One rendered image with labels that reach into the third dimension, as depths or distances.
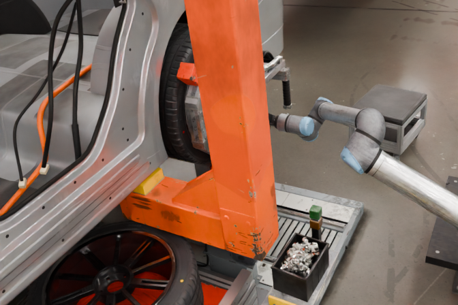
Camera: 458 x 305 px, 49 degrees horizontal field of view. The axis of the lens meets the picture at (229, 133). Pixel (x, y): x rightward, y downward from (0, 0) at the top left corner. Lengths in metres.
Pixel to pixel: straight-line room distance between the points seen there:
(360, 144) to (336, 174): 1.18
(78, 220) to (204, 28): 0.81
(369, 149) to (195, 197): 0.71
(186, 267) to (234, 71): 0.84
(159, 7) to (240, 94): 0.63
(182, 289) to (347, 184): 1.52
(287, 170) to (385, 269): 0.98
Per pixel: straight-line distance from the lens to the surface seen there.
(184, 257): 2.02
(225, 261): 2.39
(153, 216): 2.12
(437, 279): 2.63
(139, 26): 1.94
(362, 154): 2.05
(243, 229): 1.85
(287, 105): 2.39
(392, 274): 2.62
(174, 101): 2.10
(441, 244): 2.36
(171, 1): 2.05
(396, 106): 3.26
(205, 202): 1.91
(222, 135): 1.63
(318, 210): 1.92
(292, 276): 1.82
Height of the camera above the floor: 1.90
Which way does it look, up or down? 31 degrees down
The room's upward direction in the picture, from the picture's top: 8 degrees counter-clockwise
